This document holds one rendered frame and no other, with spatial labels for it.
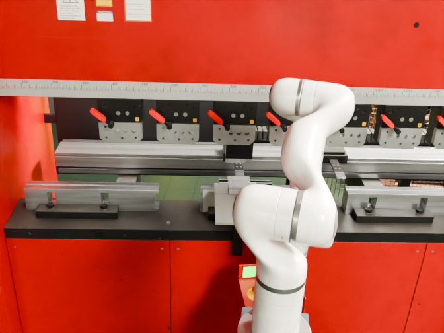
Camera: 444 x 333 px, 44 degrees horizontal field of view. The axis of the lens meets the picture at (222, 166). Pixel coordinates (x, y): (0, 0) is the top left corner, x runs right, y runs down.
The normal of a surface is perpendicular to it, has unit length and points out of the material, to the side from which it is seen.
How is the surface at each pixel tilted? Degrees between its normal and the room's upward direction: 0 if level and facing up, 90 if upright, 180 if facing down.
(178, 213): 0
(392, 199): 90
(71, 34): 90
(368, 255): 90
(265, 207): 47
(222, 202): 0
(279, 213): 57
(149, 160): 90
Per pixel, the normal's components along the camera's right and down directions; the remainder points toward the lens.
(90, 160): 0.03, 0.47
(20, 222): 0.04, -0.88
